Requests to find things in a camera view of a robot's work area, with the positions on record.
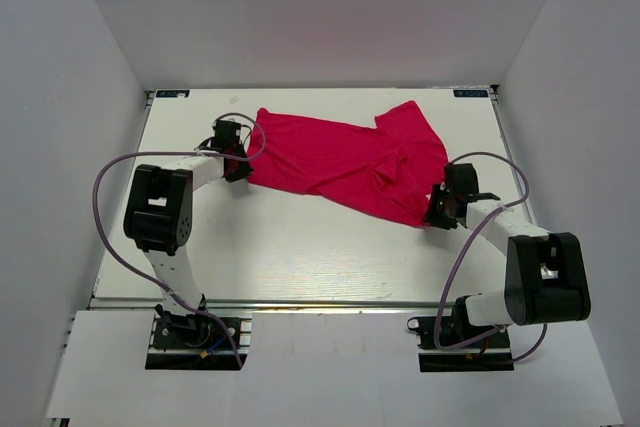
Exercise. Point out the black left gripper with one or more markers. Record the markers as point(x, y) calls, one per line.
point(244, 171)

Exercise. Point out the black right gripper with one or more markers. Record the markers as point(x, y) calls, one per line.
point(432, 217)

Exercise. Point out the red t shirt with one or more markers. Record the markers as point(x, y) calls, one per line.
point(386, 171)

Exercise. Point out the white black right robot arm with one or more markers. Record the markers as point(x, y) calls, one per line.
point(478, 313)

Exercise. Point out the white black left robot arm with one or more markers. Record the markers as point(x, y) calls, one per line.
point(159, 211)

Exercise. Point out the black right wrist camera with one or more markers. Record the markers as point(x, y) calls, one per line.
point(482, 197)

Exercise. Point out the aluminium table frame rail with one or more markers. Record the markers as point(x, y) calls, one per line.
point(525, 187)

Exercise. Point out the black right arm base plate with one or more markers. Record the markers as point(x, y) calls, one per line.
point(490, 354)

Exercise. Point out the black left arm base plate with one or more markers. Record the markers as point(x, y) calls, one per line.
point(206, 348)

